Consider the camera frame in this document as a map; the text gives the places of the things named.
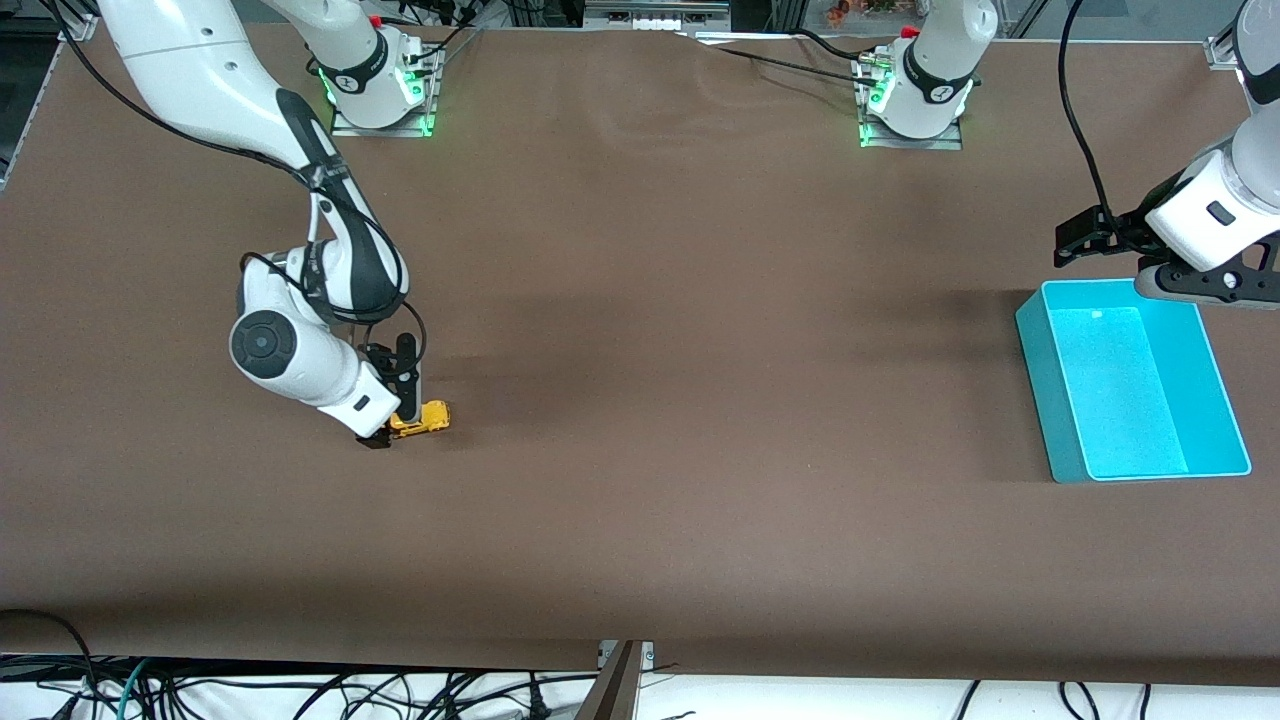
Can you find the dark metal post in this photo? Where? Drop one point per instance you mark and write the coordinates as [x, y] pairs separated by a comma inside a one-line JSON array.
[[612, 690]]

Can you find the white device with ports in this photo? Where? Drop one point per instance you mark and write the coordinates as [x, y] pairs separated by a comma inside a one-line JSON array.
[[655, 15]]

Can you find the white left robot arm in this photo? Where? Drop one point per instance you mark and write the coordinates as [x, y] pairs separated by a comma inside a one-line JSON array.
[[935, 80]]

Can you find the silver metal bracket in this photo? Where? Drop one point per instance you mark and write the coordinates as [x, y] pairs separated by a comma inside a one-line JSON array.
[[648, 652]]

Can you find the silver corner bracket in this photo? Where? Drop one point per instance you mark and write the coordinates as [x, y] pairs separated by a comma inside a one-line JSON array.
[[1218, 52]]

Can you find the aluminium frame rail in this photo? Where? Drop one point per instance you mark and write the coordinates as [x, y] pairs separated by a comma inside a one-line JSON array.
[[78, 32]]

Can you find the cyan plastic bin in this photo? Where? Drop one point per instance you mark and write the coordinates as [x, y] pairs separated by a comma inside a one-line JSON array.
[[1120, 400]]

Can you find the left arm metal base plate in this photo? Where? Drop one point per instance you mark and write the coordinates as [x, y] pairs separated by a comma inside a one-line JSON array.
[[950, 143]]

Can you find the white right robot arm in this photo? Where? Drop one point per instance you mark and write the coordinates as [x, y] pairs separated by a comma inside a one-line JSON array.
[[190, 60]]

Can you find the yellow toy beetle car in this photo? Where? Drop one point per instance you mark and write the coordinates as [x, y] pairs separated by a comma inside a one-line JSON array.
[[425, 418]]

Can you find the brown table cover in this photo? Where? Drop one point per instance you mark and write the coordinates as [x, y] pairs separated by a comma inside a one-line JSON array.
[[640, 300]]

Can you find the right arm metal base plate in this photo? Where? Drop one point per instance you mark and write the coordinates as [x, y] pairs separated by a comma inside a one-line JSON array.
[[345, 128]]

